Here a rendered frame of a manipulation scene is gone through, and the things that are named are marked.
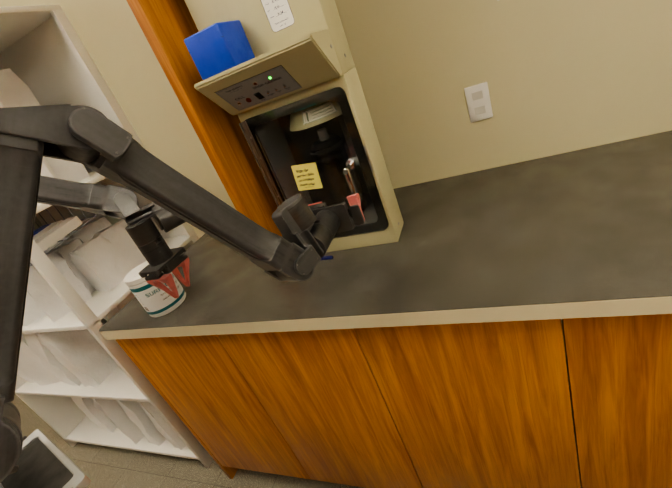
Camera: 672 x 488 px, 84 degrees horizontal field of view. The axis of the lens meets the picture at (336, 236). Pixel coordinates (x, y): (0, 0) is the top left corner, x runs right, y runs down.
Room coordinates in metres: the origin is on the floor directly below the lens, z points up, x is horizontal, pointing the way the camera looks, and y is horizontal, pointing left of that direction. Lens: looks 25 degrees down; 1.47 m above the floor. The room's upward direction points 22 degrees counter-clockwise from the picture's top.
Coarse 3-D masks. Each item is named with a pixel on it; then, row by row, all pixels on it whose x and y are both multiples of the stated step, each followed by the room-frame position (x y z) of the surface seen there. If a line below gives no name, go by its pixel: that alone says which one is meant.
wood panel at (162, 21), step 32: (128, 0) 1.04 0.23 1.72; (160, 0) 1.09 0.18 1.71; (160, 32) 1.05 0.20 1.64; (192, 32) 1.15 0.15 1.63; (160, 64) 1.04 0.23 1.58; (192, 64) 1.10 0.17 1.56; (192, 96) 1.05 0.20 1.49; (224, 128) 1.10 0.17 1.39; (224, 160) 1.04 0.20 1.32; (256, 192) 1.10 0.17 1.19
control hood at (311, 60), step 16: (320, 32) 0.88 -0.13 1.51; (288, 48) 0.86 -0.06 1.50; (304, 48) 0.86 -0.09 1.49; (320, 48) 0.86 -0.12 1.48; (240, 64) 0.92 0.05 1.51; (256, 64) 0.90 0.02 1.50; (272, 64) 0.90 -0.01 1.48; (288, 64) 0.90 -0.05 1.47; (304, 64) 0.89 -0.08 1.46; (320, 64) 0.89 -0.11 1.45; (336, 64) 0.91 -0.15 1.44; (208, 80) 0.96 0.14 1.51; (224, 80) 0.95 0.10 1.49; (240, 80) 0.95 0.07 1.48; (304, 80) 0.93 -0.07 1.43; (320, 80) 0.93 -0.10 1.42; (208, 96) 1.00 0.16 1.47; (240, 112) 1.05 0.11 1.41
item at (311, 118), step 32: (320, 96) 0.96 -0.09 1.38; (256, 128) 1.05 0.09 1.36; (288, 128) 1.01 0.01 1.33; (320, 128) 0.97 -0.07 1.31; (352, 128) 0.93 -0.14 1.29; (288, 160) 1.03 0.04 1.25; (320, 160) 0.99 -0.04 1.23; (288, 192) 1.05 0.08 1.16; (320, 192) 1.00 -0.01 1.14; (384, 224) 0.93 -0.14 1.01
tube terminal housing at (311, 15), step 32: (192, 0) 1.07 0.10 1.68; (224, 0) 1.04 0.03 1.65; (256, 0) 1.00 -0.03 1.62; (288, 0) 0.97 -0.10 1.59; (320, 0) 0.94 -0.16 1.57; (256, 32) 1.02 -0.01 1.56; (288, 32) 0.98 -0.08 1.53; (352, 64) 1.01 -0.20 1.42; (288, 96) 1.01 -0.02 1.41; (352, 96) 0.95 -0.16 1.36; (384, 160) 1.03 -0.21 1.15; (384, 192) 0.95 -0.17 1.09
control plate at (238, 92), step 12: (264, 72) 0.92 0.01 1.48; (276, 72) 0.92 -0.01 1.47; (240, 84) 0.96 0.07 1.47; (252, 84) 0.95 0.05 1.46; (264, 84) 0.95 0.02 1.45; (276, 84) 0.95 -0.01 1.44; (288, 84) 0.95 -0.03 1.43; (228, 96) 1.00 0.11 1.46; (240, 96) 0.99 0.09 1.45; (252, 96) 0.99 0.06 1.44; (264, 96) 0.99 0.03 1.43; (276, 96) 0.98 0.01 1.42; (240, 108) 1.03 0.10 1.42
